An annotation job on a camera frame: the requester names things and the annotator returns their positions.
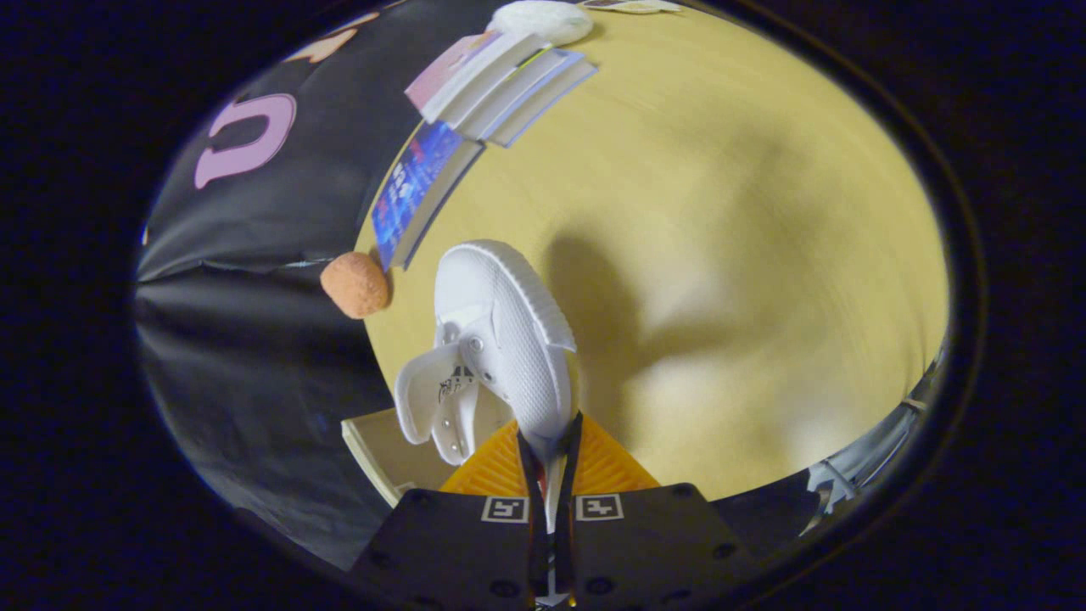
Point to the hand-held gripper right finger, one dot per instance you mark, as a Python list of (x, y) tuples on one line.
[(567, 518)]

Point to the pale blue edged book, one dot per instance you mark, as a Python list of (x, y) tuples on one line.
[(551, 106)]

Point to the grey metal frame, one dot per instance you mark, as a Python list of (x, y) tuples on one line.
[(874, 458)]

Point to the white canvas shoe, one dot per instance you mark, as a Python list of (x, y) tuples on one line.
[(509, 339)]

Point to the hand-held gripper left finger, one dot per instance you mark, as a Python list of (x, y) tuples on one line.
[(530, 518)]

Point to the white fluffy object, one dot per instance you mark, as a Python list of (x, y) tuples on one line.
[(543, 19)]

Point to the orange sponge ball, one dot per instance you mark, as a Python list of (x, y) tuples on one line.
[(355, 285)]

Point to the beige fabric storage box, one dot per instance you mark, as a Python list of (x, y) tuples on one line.
[(407, 458)]

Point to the blue cover book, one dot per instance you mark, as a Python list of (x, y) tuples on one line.
[(416, 182)]

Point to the flat paper card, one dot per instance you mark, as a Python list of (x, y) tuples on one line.
[(632, 5)]

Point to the pink cover book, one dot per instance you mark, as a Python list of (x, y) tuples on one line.
[(462, 72)]

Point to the black backdrop cloth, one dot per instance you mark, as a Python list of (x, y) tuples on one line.
[(246, 356)]

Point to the white cover book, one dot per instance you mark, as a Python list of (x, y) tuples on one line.
[(517, 93)]

